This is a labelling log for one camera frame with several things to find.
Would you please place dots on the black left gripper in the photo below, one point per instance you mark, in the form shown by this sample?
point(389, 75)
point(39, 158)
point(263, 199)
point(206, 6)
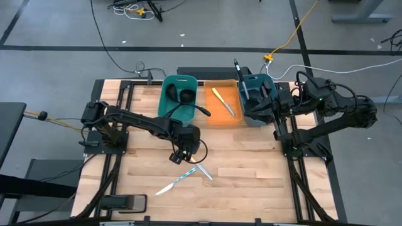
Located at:
point(190, 138)

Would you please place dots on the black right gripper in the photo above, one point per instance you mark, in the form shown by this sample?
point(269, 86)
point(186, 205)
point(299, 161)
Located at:
point(285, 102)

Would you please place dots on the black slotted spatula steel shank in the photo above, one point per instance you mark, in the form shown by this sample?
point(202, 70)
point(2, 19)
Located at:
point(240, 75)

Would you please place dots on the black ladle with white label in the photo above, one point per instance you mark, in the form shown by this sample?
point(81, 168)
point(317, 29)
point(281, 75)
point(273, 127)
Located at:
point(187, 95)

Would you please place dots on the black solid serving spoon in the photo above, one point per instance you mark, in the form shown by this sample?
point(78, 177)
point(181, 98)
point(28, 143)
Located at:
point(171, 91)

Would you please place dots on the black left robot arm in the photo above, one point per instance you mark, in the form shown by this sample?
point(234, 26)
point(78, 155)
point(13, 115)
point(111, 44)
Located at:
point(135, 120)

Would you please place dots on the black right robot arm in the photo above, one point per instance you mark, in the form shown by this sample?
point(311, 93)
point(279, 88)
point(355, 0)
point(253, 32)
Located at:
point(339, 103)

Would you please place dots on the blue-grey plastic bin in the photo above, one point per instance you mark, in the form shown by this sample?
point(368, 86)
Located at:
point(254, 80)

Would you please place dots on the orange plastic bin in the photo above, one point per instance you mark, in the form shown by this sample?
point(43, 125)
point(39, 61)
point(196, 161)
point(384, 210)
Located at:
point(220, 116)

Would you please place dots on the black perforated computer case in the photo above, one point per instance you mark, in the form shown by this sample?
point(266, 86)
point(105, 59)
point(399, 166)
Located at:
point(216, 73)

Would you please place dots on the teal plastic bin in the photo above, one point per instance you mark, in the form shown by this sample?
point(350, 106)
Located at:
point(180, 80)

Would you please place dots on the grey desk foot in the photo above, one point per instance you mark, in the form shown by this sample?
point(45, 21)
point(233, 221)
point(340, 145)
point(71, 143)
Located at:
point(361, 17)
point(386, 100)

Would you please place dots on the black side table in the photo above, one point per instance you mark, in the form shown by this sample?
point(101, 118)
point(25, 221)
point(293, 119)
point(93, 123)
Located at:
point(9, 125)

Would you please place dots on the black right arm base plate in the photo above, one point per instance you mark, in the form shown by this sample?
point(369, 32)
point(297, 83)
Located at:
point(287, 152)

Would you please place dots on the black table edge rail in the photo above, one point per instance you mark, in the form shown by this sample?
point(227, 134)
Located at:
point(188, 223)

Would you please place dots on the black left frame strut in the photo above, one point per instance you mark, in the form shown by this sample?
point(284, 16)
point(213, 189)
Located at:
point(106, 169)

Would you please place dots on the black frame strut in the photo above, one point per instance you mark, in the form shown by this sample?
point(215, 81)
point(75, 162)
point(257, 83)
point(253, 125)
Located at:
point(300, 194)
point(106, 169)

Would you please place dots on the black bracket device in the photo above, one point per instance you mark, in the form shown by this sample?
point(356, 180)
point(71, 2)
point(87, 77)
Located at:
point(119, 202)

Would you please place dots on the black right frame strut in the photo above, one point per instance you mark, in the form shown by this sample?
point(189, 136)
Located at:
point(300, 194)

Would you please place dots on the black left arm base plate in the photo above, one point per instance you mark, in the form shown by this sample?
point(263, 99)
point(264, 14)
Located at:
point(94, 147)

